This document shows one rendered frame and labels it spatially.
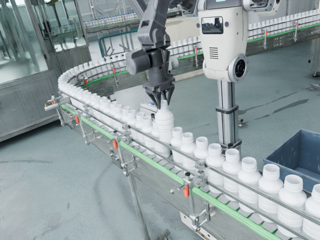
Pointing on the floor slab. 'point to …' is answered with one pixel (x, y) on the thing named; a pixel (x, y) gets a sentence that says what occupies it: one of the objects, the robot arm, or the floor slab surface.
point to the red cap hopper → (105, 15)
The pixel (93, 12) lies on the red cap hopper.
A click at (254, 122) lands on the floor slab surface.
